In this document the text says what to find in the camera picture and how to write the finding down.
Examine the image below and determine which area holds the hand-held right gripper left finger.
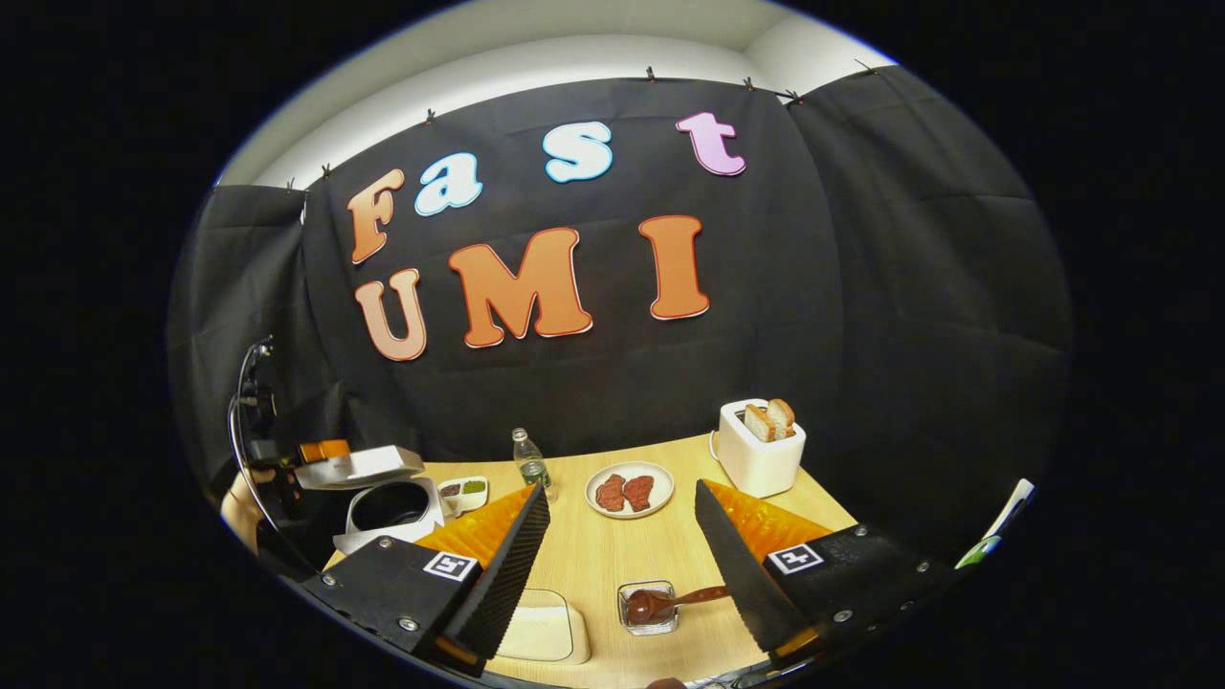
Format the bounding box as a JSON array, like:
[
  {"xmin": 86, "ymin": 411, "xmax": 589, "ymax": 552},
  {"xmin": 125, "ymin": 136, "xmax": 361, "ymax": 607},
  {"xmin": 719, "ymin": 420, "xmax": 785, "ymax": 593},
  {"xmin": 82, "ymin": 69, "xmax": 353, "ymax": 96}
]
[{"xmin": 299, "ymin": 481, "xmax": 553, "ymax": 676}]

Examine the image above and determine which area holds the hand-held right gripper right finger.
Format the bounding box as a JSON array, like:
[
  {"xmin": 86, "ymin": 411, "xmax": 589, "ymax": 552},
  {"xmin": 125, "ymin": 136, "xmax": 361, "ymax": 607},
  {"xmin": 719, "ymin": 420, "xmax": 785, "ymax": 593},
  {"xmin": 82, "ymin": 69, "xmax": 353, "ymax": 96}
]
[{"xmin": 694, "ymin": 478, "xmax": 958, "ymax": 661}]

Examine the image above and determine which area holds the white rice cooker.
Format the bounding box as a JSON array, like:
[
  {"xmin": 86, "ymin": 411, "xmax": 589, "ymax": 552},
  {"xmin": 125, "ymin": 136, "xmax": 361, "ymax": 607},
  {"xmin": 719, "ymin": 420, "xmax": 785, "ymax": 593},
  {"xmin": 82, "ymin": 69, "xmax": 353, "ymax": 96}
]
[{"xmin": 294, "ymin": 445, "xmax": 449, "ymax": 558}]

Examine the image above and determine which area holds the clear glass chopstick holder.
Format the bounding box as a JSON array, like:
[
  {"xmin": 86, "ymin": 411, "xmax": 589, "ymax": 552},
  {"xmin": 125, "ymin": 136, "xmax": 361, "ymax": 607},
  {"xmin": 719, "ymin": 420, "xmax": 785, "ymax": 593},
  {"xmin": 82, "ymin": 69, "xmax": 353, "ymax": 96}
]
[{"xmin": 617, "ymin": 579, "xmax": 680, "ymax": 637}]

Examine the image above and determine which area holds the dark wooden spoon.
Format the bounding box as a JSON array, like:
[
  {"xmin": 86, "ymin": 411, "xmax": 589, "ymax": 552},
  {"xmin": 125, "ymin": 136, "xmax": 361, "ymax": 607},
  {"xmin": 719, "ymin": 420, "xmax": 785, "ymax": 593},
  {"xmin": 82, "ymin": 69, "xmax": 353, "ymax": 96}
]
[{"xmin": 625, "ymin": 585, "xmax": 733, "ymax": 626}]

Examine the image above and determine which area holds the cream rectangular container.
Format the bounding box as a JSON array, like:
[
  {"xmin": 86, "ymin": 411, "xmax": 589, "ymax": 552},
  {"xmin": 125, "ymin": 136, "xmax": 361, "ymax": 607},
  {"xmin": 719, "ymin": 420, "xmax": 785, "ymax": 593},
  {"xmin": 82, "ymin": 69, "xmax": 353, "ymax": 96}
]
[{"xmin": 498, "ymin": 589, "xmax": 591, "ymax": 666}]

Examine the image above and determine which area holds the white divided bean tray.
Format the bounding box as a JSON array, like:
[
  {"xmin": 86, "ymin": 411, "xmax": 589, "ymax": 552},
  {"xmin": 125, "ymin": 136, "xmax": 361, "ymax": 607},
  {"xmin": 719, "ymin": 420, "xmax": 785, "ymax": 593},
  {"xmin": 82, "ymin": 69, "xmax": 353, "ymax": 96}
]
[{"xmin": 437, "ymin": 476, "xmax": 490, "ymax": 516}]

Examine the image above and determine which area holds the white toaster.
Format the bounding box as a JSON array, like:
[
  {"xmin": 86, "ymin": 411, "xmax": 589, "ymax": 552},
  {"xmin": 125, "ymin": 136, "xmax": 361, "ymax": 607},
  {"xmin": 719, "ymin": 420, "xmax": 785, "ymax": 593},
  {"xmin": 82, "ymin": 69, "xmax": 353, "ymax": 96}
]
[{"xmin": 716, "ymin": 398, "xmax": 808, "ymax": 500}]

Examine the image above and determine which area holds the white round plate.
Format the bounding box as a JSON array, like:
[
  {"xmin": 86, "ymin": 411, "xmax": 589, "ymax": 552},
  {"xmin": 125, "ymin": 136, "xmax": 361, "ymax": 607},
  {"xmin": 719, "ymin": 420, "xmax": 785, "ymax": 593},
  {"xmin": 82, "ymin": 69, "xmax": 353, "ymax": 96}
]
[{"xmin": 585, "ymin": 461, "xmax": 676, "ymax": 520}]

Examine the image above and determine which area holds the clear plastic water bottle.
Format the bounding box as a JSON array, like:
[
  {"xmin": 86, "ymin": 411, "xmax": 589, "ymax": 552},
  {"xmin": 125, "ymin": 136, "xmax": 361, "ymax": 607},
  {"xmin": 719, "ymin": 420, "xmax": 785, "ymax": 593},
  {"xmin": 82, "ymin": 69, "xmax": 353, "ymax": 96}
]
[{"xmin": 511, "ymin": 428, "xmax": 553, "ymax": 499}]

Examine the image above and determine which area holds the white green packet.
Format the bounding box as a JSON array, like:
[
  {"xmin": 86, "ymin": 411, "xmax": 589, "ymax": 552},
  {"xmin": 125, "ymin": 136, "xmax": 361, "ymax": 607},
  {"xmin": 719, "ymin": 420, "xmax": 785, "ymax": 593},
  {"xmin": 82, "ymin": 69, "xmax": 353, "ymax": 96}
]
[{"xmin": 957, "ymin": 478, "xmax": 1036, "ymax": 570}]

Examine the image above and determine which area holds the black backdrop cloth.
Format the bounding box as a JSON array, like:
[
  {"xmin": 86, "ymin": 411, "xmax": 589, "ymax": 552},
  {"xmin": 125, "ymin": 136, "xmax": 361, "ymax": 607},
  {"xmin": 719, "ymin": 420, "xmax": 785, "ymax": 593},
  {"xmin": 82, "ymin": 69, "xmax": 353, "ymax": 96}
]
[{"xmin": 167, "ymin": 65, "xmax": 1073, "ymax": 575}]

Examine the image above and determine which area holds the row of small cloth clips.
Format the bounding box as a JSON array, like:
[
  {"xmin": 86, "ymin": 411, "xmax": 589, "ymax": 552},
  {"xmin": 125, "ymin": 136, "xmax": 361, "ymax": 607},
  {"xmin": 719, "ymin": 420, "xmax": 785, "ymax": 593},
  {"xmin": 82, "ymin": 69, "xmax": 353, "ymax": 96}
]
[{"xmin": 284, "ymin": 59, "xmax": 877, "ymax": 190}]

